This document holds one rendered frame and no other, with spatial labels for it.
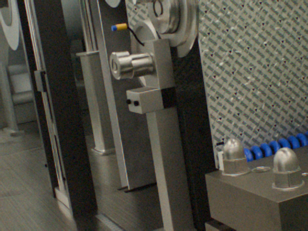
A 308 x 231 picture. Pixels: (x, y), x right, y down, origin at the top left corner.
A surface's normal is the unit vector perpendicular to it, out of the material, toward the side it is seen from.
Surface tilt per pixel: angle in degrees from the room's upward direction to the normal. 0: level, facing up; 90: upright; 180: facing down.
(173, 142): 90
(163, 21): 90
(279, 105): 90
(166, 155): 90
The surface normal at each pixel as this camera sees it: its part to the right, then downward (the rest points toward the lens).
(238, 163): 0.41, 0.10
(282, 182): -0.58, 0.23
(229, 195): -0.90, 0.21
